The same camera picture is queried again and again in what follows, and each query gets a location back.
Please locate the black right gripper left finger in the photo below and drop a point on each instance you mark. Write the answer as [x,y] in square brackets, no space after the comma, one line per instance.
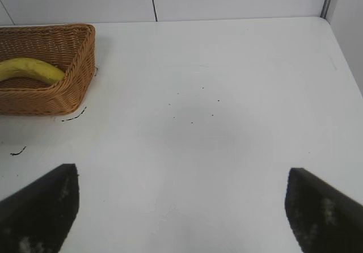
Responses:
[42,213]

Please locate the yellow banana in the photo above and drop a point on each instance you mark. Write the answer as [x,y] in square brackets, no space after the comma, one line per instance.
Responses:
[31,67]

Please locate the brown wicker basket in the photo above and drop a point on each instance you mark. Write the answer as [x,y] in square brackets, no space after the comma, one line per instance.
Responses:
[76,94]

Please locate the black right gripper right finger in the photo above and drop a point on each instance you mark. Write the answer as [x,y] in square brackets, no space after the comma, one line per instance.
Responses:
[320,216]

